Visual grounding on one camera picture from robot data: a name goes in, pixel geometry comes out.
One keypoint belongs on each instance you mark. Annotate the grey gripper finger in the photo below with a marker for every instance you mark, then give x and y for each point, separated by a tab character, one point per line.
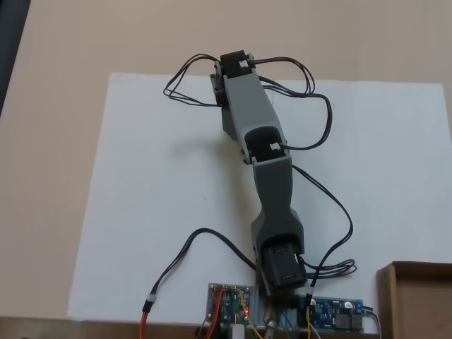
230	123

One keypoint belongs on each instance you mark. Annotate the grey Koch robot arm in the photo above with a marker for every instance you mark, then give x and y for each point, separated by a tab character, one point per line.
247	106

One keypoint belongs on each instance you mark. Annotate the white paper sheet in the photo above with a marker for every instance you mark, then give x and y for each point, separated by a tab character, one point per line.
159	176

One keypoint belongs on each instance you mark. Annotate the grey circuit board with jumpers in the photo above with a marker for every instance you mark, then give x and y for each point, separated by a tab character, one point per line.
213	300

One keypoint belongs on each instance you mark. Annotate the blue circuit board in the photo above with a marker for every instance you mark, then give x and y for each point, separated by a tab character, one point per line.
328	314

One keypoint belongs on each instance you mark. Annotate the brown cardboard box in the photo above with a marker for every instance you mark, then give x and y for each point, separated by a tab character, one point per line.
386	300

